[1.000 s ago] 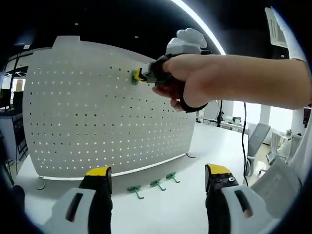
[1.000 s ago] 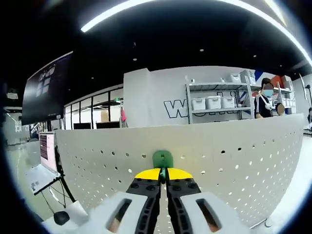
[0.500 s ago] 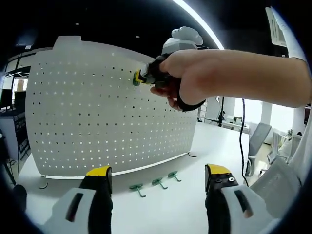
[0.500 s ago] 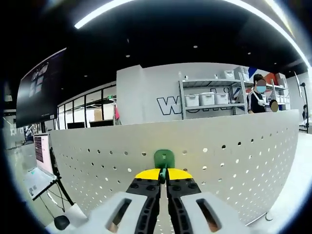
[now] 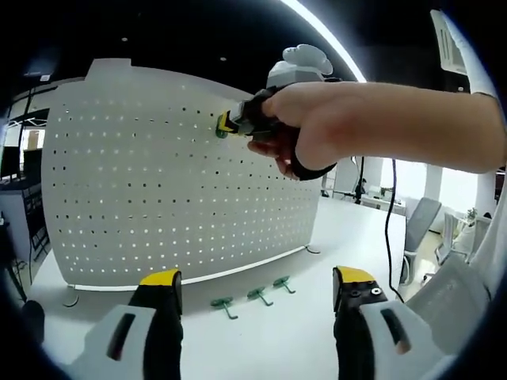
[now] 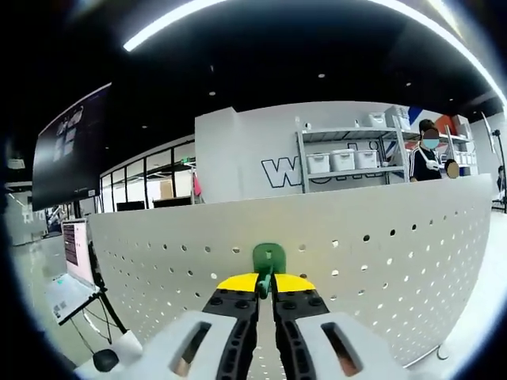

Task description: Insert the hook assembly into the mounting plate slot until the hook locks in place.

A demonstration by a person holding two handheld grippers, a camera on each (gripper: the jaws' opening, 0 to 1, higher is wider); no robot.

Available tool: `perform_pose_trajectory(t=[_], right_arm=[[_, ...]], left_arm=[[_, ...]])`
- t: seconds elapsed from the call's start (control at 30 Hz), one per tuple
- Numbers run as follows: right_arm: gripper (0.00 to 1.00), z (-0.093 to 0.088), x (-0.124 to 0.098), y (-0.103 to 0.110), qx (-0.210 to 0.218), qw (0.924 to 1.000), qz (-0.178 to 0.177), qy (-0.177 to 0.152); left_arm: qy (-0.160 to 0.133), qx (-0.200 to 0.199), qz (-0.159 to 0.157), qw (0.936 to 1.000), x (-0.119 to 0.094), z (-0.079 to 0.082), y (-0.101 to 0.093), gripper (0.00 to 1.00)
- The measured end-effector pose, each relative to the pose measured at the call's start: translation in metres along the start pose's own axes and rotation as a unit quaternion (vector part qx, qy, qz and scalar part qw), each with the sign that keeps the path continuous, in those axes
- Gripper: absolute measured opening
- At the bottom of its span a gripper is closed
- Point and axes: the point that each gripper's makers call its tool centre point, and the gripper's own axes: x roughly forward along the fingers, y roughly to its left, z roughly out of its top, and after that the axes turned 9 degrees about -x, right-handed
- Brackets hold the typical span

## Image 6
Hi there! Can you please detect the large dark wall display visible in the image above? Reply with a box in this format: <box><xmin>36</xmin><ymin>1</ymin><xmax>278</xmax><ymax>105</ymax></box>
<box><xmin>31</xmin><ymin>82</ymin><xmax>112</xmax><ymax>211</ymax></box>

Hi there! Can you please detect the green hook assembly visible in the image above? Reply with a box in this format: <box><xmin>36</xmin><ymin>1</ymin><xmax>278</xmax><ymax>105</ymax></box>
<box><xmin>252</xmin><ymin>241</ymin><xmax>287</xmax><ymax>302</ymax></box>

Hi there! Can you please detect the white perforated mounting plate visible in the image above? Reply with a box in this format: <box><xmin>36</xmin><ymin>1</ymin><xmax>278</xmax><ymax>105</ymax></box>
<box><xmin>89</xmin><ymin>173</ymin><xmax>494</xmax><ymax>367</ymax></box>

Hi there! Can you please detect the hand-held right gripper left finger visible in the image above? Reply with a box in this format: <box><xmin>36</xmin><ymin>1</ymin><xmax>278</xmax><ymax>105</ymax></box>
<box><xmin>136</xmin><ymin>272</ymin><xmax>261</xmax><ymax>380</ymax></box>

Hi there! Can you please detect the white storage bin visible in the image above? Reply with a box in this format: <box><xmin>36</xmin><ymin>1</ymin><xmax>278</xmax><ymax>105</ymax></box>
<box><xmin>330</xmin><ymin>149</ymin><xmax>357</xmax><ymax>173</ymax></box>
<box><xmin>354</xmin><ymin>149</ymin><xmax>379</xmax><ymax>169</ymax></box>
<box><xmin>307</xmin><ymin>152</ymin><xmax>332</xmax><ymax>174</ymax></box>

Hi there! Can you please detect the ceiling light strip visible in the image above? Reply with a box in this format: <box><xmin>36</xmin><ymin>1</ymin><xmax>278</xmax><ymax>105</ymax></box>
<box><xmin>122</xmin><ymin>0</ymin><xmax>507</xmax><ymax>102</ymax></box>

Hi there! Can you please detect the metal shelf rack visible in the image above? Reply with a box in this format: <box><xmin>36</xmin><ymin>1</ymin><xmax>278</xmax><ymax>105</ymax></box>
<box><xmin>295</xmin><ymin>126</ymin><xmax>476</xmax><ymax>195</ymax></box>

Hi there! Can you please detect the black laptop stand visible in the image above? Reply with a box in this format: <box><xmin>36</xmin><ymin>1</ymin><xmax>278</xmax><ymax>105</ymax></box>
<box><xmin>59</xmin><ymin>237</ymin><xmax>130</xmax><ymax>336</ymax></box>

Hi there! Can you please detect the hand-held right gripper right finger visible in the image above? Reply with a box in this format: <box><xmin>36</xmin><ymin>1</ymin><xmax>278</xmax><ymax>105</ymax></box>
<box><xmin>273</xmin><ymin>272</ymin><xmax>409</xmax><ymax>380</ymax></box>

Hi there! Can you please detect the black computer mouse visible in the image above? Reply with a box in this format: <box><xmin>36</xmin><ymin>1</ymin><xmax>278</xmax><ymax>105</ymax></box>
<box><xmin>93</xmin><ymin>348</ymin><xmax>120</xmax><ymax>374</ymax></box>

